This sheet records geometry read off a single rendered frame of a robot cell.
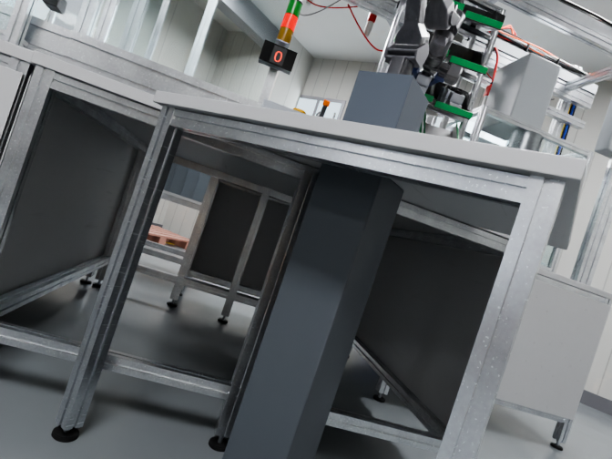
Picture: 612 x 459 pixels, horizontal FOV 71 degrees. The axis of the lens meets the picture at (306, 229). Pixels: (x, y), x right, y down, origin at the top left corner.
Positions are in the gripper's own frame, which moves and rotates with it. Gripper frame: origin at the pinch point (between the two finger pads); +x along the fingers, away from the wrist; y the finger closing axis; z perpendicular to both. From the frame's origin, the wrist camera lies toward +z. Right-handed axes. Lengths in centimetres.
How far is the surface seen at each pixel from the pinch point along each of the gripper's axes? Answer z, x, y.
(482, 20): 30.5, -0.2, -8.7
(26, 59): -63, -20, 89
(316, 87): 257, 377, 135
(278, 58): -7, 12, 49
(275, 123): -60, -38, 21
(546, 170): -61, -59, -22
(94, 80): -59, -18, 73
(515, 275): -74, -52, -25
